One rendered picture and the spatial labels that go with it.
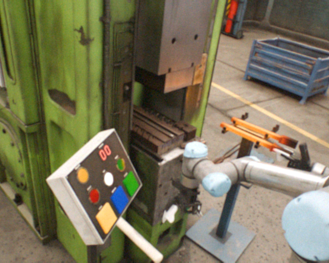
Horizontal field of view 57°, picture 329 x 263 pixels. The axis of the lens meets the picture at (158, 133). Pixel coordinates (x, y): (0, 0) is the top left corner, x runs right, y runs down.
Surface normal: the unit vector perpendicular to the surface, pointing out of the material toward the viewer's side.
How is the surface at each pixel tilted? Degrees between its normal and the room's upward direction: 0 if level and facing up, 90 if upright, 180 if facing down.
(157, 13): 90
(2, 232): 0
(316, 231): 82
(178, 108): 90
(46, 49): 90
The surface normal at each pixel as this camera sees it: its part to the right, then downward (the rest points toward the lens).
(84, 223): -0.35, 0.45
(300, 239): -0.88, 0.04
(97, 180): 0.86, -0.21
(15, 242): 0.09, -0.85
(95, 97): 0.70, 0.42
